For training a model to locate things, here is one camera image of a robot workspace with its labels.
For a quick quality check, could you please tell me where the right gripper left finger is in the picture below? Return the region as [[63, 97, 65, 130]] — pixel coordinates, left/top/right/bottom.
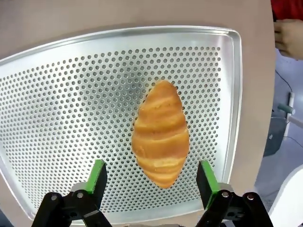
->
[[30, 159, 112, 227]]

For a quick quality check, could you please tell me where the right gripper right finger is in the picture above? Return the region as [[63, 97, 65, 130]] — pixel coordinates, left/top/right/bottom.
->
[[195, 160, 272, 227]]

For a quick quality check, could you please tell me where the person's left hand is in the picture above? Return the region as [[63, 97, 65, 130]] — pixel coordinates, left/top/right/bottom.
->
[[274, 18, 303, 60]]

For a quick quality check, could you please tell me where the large white table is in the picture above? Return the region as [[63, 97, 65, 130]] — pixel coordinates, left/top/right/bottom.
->
[[268, 164, 303, 227]]

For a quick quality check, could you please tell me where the golden brown croissant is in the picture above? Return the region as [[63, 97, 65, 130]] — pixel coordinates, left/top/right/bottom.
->
[[131, 79, 191, 189]]

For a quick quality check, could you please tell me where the perforated aluminium baking tray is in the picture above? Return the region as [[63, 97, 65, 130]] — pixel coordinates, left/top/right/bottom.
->
[[0, 25, 243, 222]]

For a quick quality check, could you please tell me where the person in red jacket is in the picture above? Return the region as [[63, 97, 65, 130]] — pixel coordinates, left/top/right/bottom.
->
[[269, 0, 303, 23]]

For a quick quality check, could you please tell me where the white metal post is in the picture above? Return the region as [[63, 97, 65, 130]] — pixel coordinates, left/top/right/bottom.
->
[[278, 91, 296, 138]]

